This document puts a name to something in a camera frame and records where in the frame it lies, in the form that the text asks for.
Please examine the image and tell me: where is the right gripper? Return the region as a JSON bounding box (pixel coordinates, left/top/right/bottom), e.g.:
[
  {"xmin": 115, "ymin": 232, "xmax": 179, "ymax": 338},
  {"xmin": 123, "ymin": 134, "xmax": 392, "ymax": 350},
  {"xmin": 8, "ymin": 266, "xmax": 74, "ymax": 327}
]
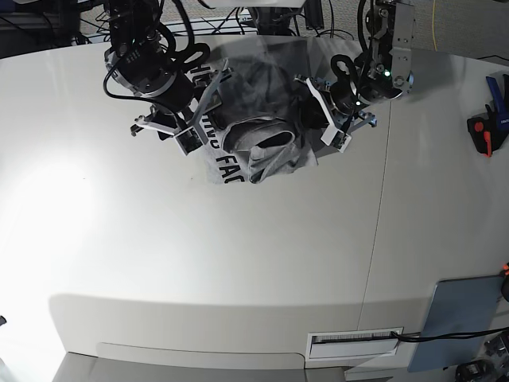
[{"xmin": 130, "ymin": 65, "xmax": 232, "ymax": 138}]

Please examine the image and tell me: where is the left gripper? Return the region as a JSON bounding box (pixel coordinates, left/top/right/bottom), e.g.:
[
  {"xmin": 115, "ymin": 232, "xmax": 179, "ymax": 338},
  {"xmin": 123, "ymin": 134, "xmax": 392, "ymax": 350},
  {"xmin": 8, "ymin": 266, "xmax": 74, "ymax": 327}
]
[{"xmin": 293, "ymin": 75, "xmax": 377, "ymax": 138}]

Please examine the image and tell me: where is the grey T-shirt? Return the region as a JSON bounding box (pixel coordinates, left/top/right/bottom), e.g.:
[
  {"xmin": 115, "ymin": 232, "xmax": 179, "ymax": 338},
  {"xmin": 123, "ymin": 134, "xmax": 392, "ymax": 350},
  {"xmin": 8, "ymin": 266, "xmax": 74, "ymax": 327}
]
[{"xmin": 200, "ymin": 39, "xmax": 317, "ymax": 185}]

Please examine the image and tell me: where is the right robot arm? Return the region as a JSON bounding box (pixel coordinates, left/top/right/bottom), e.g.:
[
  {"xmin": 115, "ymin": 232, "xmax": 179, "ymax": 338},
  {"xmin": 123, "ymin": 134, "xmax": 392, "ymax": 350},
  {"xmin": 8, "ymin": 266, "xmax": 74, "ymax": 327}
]
[{"xmin": 103, "ymin": 1, "xmax": 231, "ymax": 151}]

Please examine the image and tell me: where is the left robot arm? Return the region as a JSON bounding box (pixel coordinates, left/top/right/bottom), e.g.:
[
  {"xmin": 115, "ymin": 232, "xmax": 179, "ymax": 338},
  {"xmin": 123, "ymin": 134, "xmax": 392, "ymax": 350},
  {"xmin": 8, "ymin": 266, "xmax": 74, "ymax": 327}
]
[{"xmin": 294, "ymin": 1, "xmax": 414, "ymax": 146}]

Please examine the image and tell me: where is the black red hand tool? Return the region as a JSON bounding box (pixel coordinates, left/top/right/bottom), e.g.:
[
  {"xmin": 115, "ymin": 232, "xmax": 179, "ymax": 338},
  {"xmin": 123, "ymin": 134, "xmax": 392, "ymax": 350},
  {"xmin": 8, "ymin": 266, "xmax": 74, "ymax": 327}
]
[{"xmin": 467, "ymin": 115, "xmax": 508, "ymax": 158}]

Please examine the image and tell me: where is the blue clamp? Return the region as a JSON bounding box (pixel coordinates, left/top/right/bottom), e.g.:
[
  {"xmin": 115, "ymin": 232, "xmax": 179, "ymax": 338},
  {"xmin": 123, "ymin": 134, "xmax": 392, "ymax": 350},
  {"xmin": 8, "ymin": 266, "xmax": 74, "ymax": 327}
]
[{"xmin": 486, "ymin": 74, "xmax": 508, "ymax": 132}]

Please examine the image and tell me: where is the blue grey board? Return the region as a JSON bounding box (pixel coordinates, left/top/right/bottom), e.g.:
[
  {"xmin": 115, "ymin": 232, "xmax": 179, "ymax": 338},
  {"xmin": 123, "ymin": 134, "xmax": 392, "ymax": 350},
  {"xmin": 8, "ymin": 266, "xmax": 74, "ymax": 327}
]
[{"xmin": 407, "ymin": 275, "xmax": 503, "ymax": 372}]

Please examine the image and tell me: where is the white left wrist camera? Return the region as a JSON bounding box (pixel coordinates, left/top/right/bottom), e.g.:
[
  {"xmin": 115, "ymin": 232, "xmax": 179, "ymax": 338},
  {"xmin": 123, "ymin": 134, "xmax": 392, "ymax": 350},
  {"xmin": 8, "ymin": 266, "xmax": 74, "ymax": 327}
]
[{"xmin": 321, "ymin": 125, "xmax": 352, "ymax": 153}]

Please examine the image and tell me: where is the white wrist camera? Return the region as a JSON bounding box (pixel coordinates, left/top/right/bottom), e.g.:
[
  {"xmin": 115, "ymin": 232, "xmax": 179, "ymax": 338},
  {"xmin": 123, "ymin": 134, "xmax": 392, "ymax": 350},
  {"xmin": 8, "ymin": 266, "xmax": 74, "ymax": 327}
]
[
  {"xmin": 321, "ymin": 125, "xmax": 352, "ymax": 153},
  {"xmin": 174, "ymin": 127, "xmax": 204, "ymax": 156}
]

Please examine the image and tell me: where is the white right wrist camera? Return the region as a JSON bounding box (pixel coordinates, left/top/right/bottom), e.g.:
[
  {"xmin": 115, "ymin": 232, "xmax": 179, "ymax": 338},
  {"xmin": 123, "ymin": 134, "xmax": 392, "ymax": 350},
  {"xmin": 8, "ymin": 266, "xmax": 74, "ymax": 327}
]
[{"xmin": 174, "ymin": 127, "xmax": 204, "ymax": 156}]

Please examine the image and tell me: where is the yellow cable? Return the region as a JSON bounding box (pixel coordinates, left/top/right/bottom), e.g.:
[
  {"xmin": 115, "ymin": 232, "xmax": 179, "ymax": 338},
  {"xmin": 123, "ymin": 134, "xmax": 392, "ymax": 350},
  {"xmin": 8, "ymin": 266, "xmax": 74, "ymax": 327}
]
[{"xmin": 430, "ymin": 0, "xmax": 438, "ymax": 51}]

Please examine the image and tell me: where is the black cable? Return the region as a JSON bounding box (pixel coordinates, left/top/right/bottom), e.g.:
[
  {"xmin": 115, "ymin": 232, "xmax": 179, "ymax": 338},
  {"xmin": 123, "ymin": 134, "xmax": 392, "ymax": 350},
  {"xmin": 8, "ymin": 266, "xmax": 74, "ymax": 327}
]
[{"xmin": 391, "ymin": 326, "xmax": 509, "ymax": 344}]

